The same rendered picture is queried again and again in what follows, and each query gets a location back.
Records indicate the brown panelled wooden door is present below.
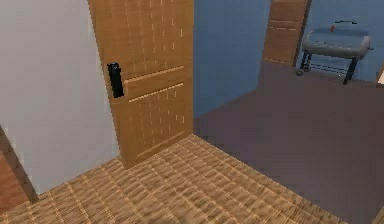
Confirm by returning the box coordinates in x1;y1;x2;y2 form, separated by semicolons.
262;0;313;68

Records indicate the grey trolley with black legs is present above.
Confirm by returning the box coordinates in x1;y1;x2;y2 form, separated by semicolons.
295;27;374;86

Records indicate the black door handle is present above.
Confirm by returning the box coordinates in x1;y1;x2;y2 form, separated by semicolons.
106;61;125;99

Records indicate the reddish brown wooden door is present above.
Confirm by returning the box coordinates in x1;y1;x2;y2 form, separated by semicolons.
0;125;39;215

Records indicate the light brown wooden door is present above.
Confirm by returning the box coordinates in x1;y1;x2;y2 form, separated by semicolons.
87;0;195;169

